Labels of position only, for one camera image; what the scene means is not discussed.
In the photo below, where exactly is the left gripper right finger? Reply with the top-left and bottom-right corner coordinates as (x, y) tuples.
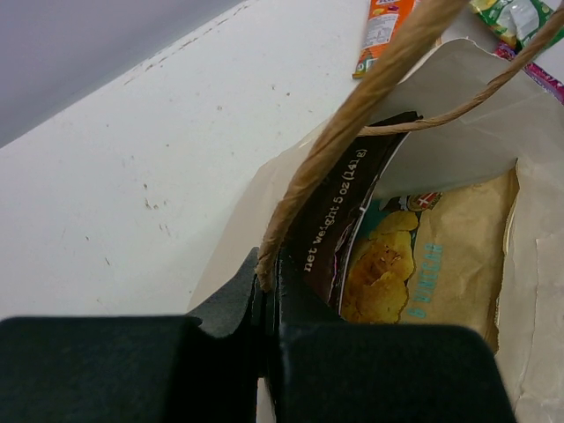
(275, 253), (515, 422)

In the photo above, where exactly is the green snack packet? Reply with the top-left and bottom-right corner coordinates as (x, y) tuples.
(470, 0), (554, 50)

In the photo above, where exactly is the yellow chips bag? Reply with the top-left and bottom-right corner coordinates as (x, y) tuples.
(339, 170), (519, 351)

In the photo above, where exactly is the orange snack packet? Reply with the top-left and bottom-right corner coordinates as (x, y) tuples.
(352, 0), (418, 79)

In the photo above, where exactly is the brown paper bag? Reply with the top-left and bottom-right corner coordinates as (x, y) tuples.
(187, 0), (564, 423)

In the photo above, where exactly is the purple Fox's candy bag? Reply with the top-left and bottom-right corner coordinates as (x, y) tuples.
(494, 41), (564, 104)

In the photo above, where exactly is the dark brown snack bag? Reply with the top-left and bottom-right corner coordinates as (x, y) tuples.
(278, 132), (408, 313)

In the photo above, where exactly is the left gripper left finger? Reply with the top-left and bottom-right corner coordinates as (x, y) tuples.
(1, 252), (258, 422)

